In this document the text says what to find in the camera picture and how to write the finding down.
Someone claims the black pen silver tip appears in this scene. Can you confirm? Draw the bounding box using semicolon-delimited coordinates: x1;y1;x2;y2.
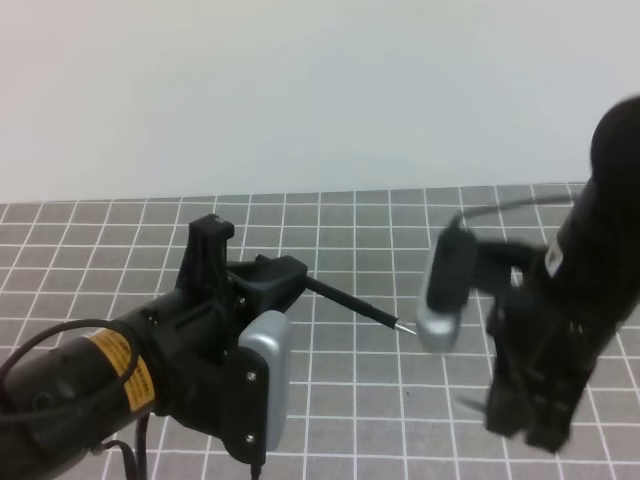
305;276;416;336

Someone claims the grey grid tablecloth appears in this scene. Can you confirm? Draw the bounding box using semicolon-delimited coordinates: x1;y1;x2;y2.
1;183;639;479

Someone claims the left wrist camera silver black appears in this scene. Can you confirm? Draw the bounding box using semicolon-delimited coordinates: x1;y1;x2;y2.
239;310;292;452

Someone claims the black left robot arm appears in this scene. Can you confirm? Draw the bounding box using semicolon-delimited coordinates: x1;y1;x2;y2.
1;214;308;479

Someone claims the right camera black cable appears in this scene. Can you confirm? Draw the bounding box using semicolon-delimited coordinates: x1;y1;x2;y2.
449;192;584;226

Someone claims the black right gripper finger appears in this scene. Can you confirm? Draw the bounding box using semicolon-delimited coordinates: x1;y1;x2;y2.
525;371;590;453
485;359;533;438

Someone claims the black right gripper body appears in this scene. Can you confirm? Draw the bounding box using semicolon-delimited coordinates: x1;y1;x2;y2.
475;234;639;400

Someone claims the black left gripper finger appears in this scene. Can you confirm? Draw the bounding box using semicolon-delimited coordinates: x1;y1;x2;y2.
227;254;308;320
177;214;235;300

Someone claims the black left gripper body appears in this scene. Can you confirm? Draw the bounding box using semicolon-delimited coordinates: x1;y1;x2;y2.
144;289;268;460

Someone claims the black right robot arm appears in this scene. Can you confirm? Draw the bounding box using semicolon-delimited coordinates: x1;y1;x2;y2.
484;97;639;453

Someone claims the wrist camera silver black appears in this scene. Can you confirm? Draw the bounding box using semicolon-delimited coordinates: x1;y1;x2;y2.
239;310;292;452
416;216;478;353

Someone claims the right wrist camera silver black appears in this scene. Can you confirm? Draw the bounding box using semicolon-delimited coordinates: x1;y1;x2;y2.
416;216;478;353

